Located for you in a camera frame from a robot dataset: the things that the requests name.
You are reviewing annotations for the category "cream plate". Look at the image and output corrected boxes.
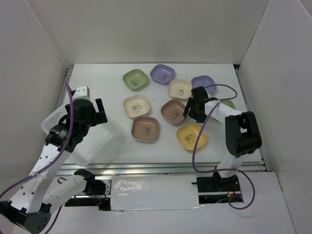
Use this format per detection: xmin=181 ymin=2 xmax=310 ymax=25
xmin=123 ymin=95 xmax=151 ymax=118
xmin=168 ymin=79 xmax=193 ymax=99

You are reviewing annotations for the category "green plate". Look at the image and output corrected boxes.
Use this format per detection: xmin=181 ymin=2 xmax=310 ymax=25
xmin=122 ymin=69 xmax=149 ymax=90
xmin=221 ymin=100 xmax=236 ymax=109

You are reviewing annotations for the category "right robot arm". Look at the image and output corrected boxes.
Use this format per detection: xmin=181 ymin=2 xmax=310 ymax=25
xmin=183 ymin=84 xmax=262 ymax=191

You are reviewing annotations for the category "purple plate back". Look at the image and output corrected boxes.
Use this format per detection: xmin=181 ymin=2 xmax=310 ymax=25
xmin=150 ymin=64 xmax=176 ymax=84

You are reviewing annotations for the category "white plastic bin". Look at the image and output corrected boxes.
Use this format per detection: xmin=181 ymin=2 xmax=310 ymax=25
xmin=41 ymin=105 xmax=120 ymax=166

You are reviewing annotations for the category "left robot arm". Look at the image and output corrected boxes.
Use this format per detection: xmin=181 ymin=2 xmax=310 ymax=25
xmin=0 ymin=98 xmax=108 ymax=234

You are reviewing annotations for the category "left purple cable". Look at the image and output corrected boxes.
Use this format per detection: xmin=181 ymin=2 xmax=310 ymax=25
xmin=0 ymin=80 xmax=75 ymax=234

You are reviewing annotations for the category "green plate left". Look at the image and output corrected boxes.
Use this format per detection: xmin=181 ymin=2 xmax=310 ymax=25
xmin=122 ymin=69 xmax=149 ymax=90

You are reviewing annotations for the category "green plate right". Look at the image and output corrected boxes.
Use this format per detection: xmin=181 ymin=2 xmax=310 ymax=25
xmin=221 ymin=100 xmax=236 ymax=109

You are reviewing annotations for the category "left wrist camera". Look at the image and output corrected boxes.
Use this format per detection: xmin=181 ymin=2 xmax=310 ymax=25
xmin=72 ymin=86 xmax=90 ymax=101

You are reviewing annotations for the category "aluminium rail frame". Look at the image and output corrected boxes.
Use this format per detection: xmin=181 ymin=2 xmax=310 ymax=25
xmin=65 ymin=64 xmax=266 ymax=176

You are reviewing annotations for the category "cream plate right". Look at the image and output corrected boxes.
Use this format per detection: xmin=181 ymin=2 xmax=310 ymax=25
xmin=168 ymin=79 xmax=193 ymax=99

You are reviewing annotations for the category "brown plate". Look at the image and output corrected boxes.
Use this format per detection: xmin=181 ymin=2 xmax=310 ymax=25
xmin=131 ymin=116 xmax=160 ymax=142
xmin=160 ymin=99 xmax=186 ymax=125

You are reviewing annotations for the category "purple plate right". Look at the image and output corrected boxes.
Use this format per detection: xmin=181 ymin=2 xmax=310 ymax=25
xmin=191 ymin=75 xmax=217 ymax=95

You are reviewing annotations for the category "yellow plate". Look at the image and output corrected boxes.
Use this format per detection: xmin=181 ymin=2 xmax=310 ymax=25
xmin=176 ymin=122 xmax=201 ymax=151

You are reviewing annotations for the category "brown plate front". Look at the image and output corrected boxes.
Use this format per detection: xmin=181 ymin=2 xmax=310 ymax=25
xmin=131 ymin=116 xmax=160 ymax=142

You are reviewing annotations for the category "cream plate left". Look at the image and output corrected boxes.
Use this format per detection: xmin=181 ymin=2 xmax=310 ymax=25
xmin=123 ymin=95 xmax=151 ymax=118

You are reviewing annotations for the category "white cover panel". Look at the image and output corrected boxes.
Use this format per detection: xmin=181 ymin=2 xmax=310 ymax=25
xmin=110 ymin=175 xmax=200 ymax=211

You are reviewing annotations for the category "purple plate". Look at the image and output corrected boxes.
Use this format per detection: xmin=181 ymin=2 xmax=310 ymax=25
xmin=150 ymin=64 xmax=176 ymax=84
xmin=191 ymin=75 xmax=217 ymax=95

